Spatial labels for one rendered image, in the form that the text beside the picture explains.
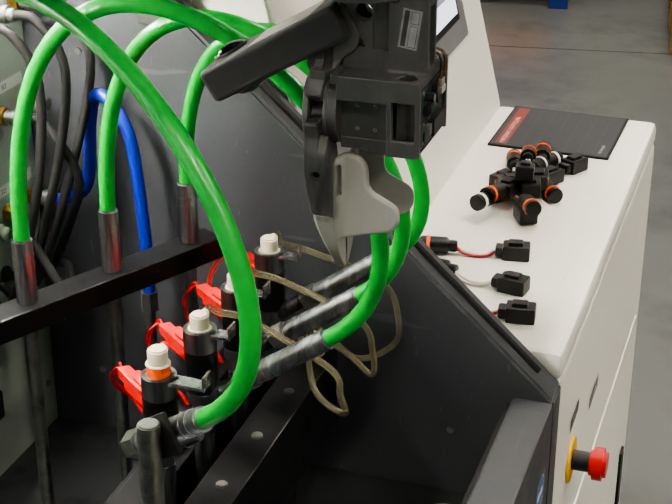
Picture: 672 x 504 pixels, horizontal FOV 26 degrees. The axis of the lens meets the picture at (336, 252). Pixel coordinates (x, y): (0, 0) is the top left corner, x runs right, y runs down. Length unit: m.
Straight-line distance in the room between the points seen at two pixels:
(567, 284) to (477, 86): 0.50
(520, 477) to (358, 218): 0.38
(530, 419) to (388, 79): 0.52
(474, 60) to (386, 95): 1.05
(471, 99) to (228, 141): 0.63
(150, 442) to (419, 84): 0.30
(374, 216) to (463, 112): 0.93
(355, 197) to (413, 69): 0.10
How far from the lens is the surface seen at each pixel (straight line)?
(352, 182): 0.99
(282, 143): 1.37
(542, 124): 2.02
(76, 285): 1.30
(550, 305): 1.52
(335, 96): 0.96
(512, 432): 1.36
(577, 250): 1.65
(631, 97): 5.23
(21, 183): 1.22
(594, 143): 1.96
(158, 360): 1.13
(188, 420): 0.97
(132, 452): 1.04
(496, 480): 1.29
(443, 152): 1.82
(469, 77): 1.96
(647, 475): 3.07
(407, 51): 0.95
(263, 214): 1.41
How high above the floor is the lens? 1.67
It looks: 25 degrees down
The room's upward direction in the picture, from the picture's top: straight up
